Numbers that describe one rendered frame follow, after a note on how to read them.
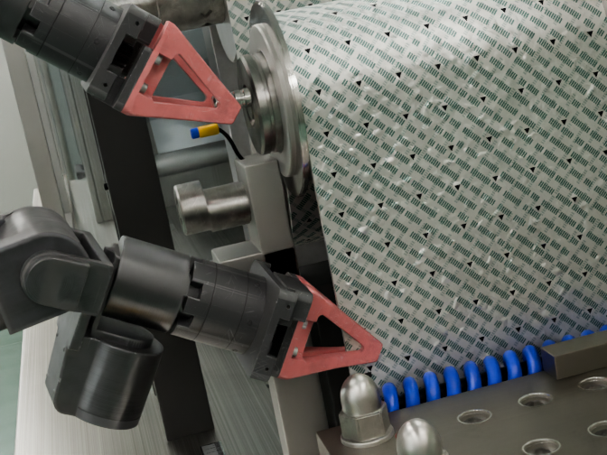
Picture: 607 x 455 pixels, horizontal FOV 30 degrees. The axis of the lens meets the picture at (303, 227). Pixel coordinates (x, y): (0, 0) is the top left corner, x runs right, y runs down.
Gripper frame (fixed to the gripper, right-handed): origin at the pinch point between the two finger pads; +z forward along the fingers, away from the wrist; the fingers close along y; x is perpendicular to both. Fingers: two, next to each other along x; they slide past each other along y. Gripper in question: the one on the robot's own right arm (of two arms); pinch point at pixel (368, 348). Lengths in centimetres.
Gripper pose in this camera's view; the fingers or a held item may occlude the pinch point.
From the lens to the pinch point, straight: 83.6
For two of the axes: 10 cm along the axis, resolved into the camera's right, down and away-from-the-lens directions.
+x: 3.2, -9.4, -1.1
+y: 2.2, 1.8, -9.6
